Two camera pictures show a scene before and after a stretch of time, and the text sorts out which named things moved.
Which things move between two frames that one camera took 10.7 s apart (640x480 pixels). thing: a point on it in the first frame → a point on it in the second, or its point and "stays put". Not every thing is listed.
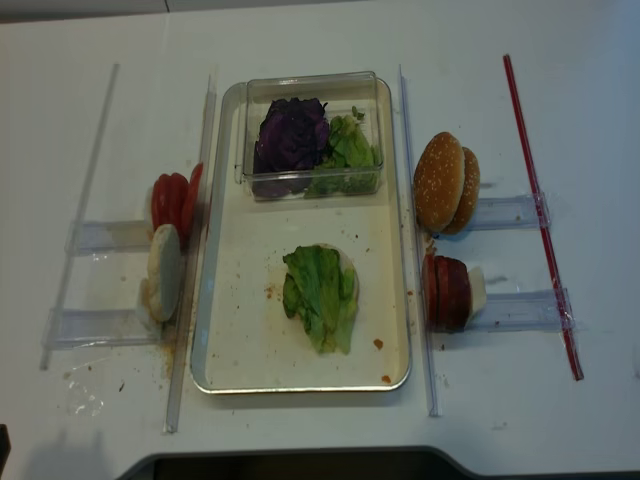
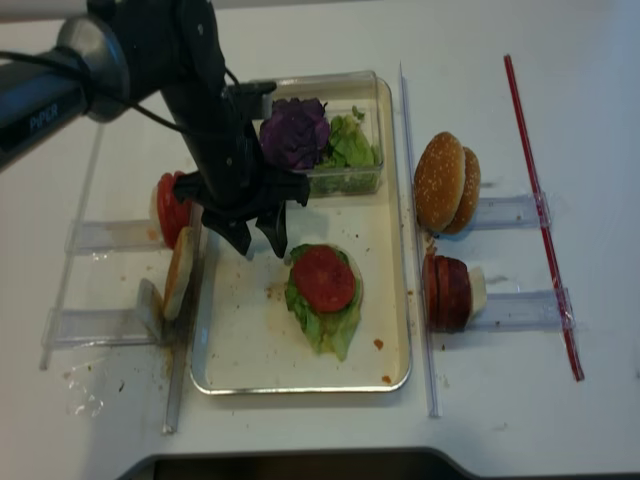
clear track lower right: (522, 311) stays put
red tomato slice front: (190, 211) → (323, 278)
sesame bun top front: (439, 181) stays put
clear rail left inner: (195, 264) stays put
